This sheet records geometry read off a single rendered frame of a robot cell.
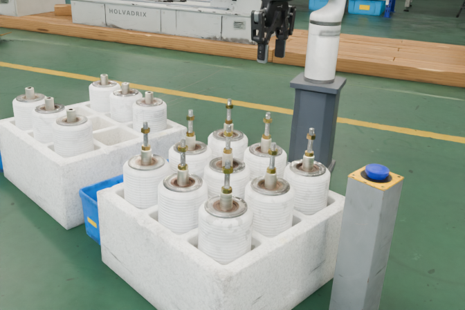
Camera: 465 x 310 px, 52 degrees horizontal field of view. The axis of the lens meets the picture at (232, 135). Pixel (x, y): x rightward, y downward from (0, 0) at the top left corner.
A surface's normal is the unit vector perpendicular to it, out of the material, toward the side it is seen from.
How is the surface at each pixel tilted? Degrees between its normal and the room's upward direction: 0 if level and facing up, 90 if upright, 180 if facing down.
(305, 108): 90
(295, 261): 90
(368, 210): 90
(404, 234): 0
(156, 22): 90
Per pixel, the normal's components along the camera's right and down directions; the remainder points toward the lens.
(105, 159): 0.71, 0.29
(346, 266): -0.71, 0.24
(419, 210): 0.04, -0.93
